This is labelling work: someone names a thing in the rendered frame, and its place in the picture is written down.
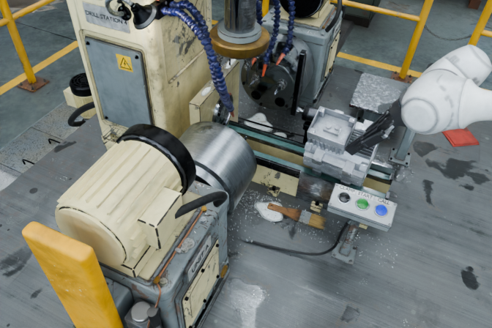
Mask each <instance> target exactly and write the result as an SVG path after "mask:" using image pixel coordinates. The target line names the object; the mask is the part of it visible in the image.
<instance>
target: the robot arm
mask: <svg viewBox="0 0 492 328"><path fill-rule="evenodd" d="M491 71H492V65H491V61H490V59H489V58H488V56H487V55H486V53H485V52H484V51H482V50H481V49H479V48H478V47H476V46H473V45H465V46H463V47H461V48H458V49H456V50H454V51H452V52H450V53H448V54H447V55H446V56H444V57H442V58H441V59H440V60H438V61H436V62H435V63H434V64H432V65H431V66H430V67H429V68H428V69H427V70H426V71H424V73H423V74H421V76H420V77H419V78H418V79H417V80H416V81H415V82H413V84H412V85H410V87H408V88H407V89H406V90H404V91H403V92H401V93H400V96H399V98H398V99H397V100H396V101H394V102H393V103H392V104H390V106H389V108H388V109H387V110H386V111H385V112H384V113H383V114H382V115H381V116H380V117H379V118H377V120H376V121H374V122H373V123H372V124H371V125H370V126H369V127H367V128H366V129H365V131H366V132H364V133H363V134H362V135H361V136H360V137H358V138H357V139H356V140H355V141H353V142H352V143H350V144H349V145H348V146H347V147H346V148H345V150H346V151H347V152H348V153H349V154H350V155H351V156H352V155H354V154H356V153H357V152H358V151H359V150H361V149H363V148H364V147H365V148H367V149H368V148H370V147H372V146H374V145H376V144H378V143H380V142H382V141H385V140H388V139H390V136H389V133H390V132H391V131H394V130H396V129H397V128H398V126H403V127H408V128H409V129H410V130H412V131H413V132H416V133H419V134H425V135H427V134H434V133H439V132H443V131H446V130H455V129H464V128H465V127H467V126H468V125H470V124H471V123H473V122H478V121H492V91H488V90H484V89H481V88H480V87H478V86H479V85H480V84H481V83H482V82H483V81H484V80H485V79H486V78H487V77H488V76H489V74H490V73H491Z"/></svg>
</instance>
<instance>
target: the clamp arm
mask: <svg viewBox="0 0 492 328"><path fill-rule="evenodd" d="M307 52H308V51H307V50H303V49H302V50H301V51H300V53H299V55H298V56H297V60H298V65H297V74H296V79H295V84H294V93H293V94H292V96H291V98H293V100H292V105H291V115H292V116H296V114H297V112H298V113H299V111H298V110H299V99H300V95H301V89H302V81H303V76H304V71H305V62H306V57H307Z"/></svg>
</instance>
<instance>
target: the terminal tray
mask: <svg viewBox="0 0 492 328"><path fill-rule="evenodd" d="M321 109H323V111H321ZM351 119H353V121H352V122H351ZM356 123H357V119H356V118H354V117H351V116H348V115H345V114H343V113H339V112H337V111H333V110H330V109H328V108H325V107H322V106H319V108H318V110H317V112H316V115H315V116H314V118H313V121H312V122H311V124H310V126H309V128H308V130H307V141H309V142H310V143H313V145H314V146H315V145H316V146H317V147H318V146H320V148H322V147H323V148H324V150H325V149H327V150H328V151H330V150H331V151H332V152H335V154H337V153H338V154H339V155H343V154H344V152H345V148H346V145H347V143H348V142H349V139H350V137H351V134H352V133H353V131H354V129H355V126H356ZM311 129H313V131H311ZM341 140H344V142H341Z"/></svg>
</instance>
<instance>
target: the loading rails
mask: <svg viewBox="0 0 492 328"><path fill-rule="evenodd" d="M227 127H231V129H232V130H234V131H235V132H237V133H238V134H240V135H241V136H242V137H243V138H244V137H245V136H247V140H246V141H247V143H248V144H249V145H250V147H251V149H252V150H253V152H254V155H255V156H256V162H257V169H256V174H255V175H254V177H253V179H252V180H251V181H252V182H256V183H259V184H261V185H264V186H267V187H269V188H268V190H267V192H266V193H267V194H269V195H273V196H274V197H277V196H278V194H279V192H280V191H281V192H284V193H287V194H289V195H293V196H296V198H295V199H298V200H301V201H304V202H306V203H309V204H310V209H311V210H313V211H316V212H319V213H320V212H321V210H322V208H323V209H327V205H328V203H329V200H330V197H331V194H332V191H333V188H334V186H335V183H338V184H340V181H341V180H339V179H336V178H334V177H332V176H329V175H326V174H323V173H322V174H321V176H318V175H316V174H313V173H312V169H313V168H311V167H309V166H307V165H304V164H303V157H304V153H305V149H304V148H305V143H301V142H298V141H295V140H291V139H289V138H285V137H283V136H280V135H275V134H273V133H269V132H267V131H263V130H260V129H257V128H254V127H250V126H247V125H245V124H241V123H238V122H234V121H231V120H230V121H229V124H228V126H227ZM394 175H395V169H394V168H390V167H388V166H385V165H381V164H378V163H374V162H372V163H371V166H370V169H369V171H368V174H367V176H366V177H365V181H364V182H363V185H362V186H361V187H359V186H356V185H355V184H352V183H351V184H350V188H352V189H355V190H358V191H361V192H364V193H367V194H370V195H374V196H376V197H379V198H383V199H385V200H388V199H389V196H390V192H388V191H389V188H390V185H391V184H392V180H393V178H394Z"/></svg>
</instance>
